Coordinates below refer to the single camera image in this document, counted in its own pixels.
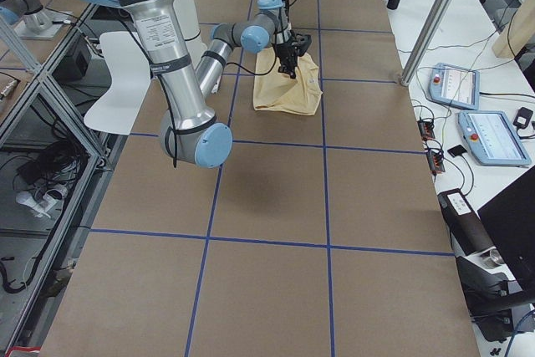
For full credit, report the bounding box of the black monitor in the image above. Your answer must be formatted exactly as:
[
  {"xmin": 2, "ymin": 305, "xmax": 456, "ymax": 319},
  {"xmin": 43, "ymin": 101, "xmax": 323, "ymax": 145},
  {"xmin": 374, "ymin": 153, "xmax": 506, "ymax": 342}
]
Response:
[{"xmin": 478, "ymin": 168, "xmax": 534, "ymax": 289}]

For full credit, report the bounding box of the aluminium frame post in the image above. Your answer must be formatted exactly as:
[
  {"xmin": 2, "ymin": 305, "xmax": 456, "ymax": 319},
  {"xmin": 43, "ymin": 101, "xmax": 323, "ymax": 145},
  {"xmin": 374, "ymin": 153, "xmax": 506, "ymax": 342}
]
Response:
[{"xmin": 400, "ymin": 0, "xmax": 452, "ymax": 87}]

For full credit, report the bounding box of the far blue teach pendant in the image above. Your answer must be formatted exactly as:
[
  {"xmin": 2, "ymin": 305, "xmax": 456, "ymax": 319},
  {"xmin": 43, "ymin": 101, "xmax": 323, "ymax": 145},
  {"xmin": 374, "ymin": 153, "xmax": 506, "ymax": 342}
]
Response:
[{"xmin": 428, "ymin": 63, "xmax": 480, "ymax": 110}]

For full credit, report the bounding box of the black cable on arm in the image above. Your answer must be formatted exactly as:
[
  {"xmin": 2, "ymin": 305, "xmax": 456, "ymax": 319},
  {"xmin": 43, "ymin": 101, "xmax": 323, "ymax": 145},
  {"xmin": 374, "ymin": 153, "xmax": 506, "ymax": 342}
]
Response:
[{"xmin": 223, "ymin": 59, "xmax": 257, "ymax": 78}]

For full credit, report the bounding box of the brown table cover mat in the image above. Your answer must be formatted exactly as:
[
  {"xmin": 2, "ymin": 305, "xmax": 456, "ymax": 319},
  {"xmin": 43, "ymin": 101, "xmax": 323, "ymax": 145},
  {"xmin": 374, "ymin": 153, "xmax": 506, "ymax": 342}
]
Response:
[{"xmin": 41, "ymin": 0, "xmax": 479, "ymax": 356}]

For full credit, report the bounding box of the blue teach pendant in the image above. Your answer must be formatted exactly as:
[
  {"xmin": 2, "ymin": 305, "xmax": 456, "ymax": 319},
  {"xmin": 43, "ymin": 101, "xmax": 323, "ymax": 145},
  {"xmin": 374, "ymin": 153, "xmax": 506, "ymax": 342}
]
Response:
[
  {"xmin": 428, "ymin": 63, "xmax": 480, "ymax": 110},
  {"xmin": 457, "ymin": 110, "xmax": 532, "ymax": 166}
]

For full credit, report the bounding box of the near blue teach pendant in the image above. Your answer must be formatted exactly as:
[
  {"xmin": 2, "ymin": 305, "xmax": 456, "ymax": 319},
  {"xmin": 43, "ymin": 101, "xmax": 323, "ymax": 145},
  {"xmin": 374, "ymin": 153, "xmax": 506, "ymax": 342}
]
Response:
[{"xmin": 457, "ymin": 110, "xmax": 532, "ymax": 166}]

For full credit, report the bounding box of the white plastic chair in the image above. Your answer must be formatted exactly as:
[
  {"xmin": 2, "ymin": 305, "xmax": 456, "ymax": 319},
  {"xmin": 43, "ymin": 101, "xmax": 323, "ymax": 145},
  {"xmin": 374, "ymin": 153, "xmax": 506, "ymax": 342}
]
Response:
[{"xmin": 84, "ymin": 31, "xmax": 151, "ymax": 135}]

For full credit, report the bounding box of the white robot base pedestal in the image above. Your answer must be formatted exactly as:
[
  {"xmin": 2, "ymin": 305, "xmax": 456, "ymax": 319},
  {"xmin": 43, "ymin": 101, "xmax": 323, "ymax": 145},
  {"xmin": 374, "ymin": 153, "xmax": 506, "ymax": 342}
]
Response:
[{"xmin": 173, "ymin": 0, "xmax": 206, "ymax": 58}]

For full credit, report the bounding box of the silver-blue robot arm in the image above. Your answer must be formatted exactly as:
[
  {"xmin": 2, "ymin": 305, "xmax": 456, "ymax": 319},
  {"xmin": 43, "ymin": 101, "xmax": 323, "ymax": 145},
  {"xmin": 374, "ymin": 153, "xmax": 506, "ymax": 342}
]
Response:
[
  {"xmin": 84, "ymin": 0, "xmax": 311, "ymax": 168},
  {"xmin": 196, "ymin": 0, "xmax": 311, "ymax": 97}
]

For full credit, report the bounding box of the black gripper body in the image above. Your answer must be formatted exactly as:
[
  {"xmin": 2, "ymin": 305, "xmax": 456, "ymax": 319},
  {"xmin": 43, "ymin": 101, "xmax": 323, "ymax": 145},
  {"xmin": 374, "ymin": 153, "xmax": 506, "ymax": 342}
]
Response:
[{"xmin": 273, "ymin": 33, "xmax": 312, "ymax": 75}]

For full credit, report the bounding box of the cream long-sleeve printed shirt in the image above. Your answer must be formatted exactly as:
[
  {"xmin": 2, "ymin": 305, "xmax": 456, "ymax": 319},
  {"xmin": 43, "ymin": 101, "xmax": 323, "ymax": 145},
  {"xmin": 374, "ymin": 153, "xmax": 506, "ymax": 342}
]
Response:
[{"xmin": 252, "ymin": 48, "xmax": 323, "ymax": 116}]

